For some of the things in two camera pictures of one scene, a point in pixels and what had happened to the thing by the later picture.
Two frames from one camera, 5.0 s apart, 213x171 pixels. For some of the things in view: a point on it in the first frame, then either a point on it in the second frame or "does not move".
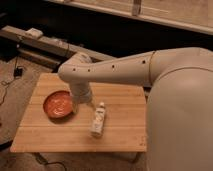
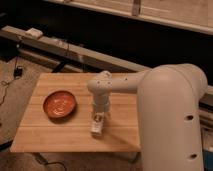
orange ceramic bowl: (58, 104) does not move
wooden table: (125, 120) does not move
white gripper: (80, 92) to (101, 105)
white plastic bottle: (98, 124) does not move
